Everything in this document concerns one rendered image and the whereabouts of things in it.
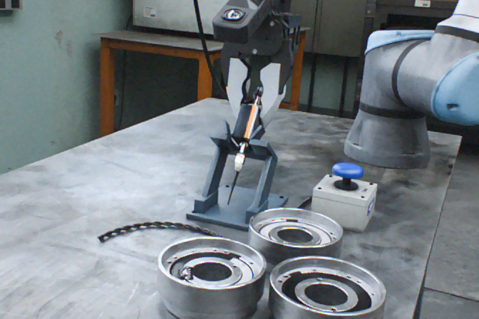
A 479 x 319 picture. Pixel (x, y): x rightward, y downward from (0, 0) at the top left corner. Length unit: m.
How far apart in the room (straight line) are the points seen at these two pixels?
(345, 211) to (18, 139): 2.07
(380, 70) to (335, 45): 3.39
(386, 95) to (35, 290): 0.66
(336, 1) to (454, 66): 3.51
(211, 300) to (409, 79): 0.56
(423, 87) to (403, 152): 0.15
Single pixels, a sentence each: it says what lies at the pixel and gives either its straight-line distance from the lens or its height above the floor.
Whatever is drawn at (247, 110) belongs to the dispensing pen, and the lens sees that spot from 0.79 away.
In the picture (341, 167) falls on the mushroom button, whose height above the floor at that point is 0.87.
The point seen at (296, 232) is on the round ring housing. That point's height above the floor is 0.82.
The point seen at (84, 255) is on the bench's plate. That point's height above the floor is 0.80.
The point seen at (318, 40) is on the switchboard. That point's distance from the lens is 4.47.
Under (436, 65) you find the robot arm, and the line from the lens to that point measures 0.96.
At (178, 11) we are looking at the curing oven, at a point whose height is 0.90.
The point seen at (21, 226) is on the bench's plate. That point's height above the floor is 0.80.
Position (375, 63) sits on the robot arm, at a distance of 1.06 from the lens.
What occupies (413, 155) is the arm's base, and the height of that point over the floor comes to 0.82.
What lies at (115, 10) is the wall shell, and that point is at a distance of 3.16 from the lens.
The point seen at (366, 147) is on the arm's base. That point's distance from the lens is 1.07.
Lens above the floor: 1.11
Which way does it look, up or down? 16 degrees down
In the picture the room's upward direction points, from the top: 4 degrees clockwise
